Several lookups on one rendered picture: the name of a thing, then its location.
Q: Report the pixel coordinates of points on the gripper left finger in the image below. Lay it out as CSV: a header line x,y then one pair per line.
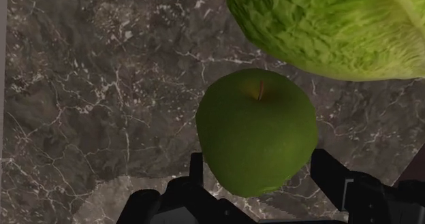
x,y
186,196

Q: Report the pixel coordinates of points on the green apple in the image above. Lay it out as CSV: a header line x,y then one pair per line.
x,y
255,137

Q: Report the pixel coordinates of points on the green lettuce head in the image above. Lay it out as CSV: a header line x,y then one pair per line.
x,y
332,27

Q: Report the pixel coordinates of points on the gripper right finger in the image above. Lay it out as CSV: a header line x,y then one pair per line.
x,y
358,193

